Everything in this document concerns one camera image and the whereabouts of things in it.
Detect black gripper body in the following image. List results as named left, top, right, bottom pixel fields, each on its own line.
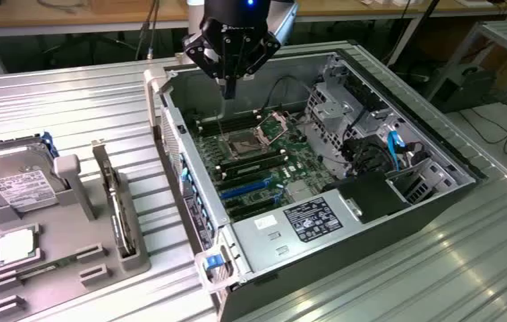
left=199, top=0, right=273, bottom=81

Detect graphics card with fan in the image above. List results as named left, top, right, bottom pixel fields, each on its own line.
left=91, top=140, right=140, bottom=260

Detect metal socket cover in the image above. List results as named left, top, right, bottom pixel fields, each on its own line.
left=255, top=110, right=291, bottom=144

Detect silver drive cage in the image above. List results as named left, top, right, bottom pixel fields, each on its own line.
left=301, top=55, right=399, bottom=176

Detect CPU socket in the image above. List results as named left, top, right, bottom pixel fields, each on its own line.
left=223, top=129, right=264, bottom=159

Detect green motherboard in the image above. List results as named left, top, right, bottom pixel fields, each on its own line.
left=186, top=109, right=340, bottom=224

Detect RAM stick with labels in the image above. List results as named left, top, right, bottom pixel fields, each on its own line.
left=223, top=160, right=281, bottom=178

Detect long wooden desk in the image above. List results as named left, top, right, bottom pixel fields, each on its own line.
left=0, top=0, right=507, bottom=29

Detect blue expansion slot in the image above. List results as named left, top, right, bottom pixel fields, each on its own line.
left=219, top=179, right=273, bottom=199

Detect silver chipset heatsink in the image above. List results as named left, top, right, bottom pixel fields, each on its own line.
left=285, top=182, right=323, bottom=203

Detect blue disk caddy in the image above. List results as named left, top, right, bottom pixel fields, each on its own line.
left=0, top=131, right=62, bottom=160

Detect black expansion slot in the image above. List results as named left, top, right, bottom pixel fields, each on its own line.
left=225, top=197, right=277, bottom=216

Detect black device on floor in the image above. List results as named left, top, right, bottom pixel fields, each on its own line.
left=440, top=66, right=497, bottom=113

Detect silver hard disk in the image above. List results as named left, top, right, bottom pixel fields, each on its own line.
left=0, top=142, right=70, bottom=213

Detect silver power supply unit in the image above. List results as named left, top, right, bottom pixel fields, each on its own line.
left=231, top=189, right=364, bottom=274

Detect grey parts rack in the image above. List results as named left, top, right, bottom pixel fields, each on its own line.
left=0, top=154, right=154, bottom=320

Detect open black PC case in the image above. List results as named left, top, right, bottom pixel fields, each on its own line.
left=143, top=40, right=489, bottom=322

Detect CPU chip with metal lid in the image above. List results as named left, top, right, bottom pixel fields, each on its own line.
left=0, top=229, right=40, bottom=263

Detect green RAM stick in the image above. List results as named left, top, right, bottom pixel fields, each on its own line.
left=15, top=254, right=80, bottom=280

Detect black looped cable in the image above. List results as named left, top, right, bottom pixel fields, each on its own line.
left=265, top=74, right=313, bottom=112

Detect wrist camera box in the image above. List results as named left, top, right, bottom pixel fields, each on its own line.
left=271, top=0, right=300, bottom=46

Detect dangling grey cable with plug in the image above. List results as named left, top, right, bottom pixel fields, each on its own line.
left=134, top=0, right=162, bottom=60

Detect black power cable bundle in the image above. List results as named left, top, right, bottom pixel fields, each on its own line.
left=341, top=135, right=391, bottom=176

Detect blue data wire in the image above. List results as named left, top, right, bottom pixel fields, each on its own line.
left=385, top=130, right=405, bottom=172

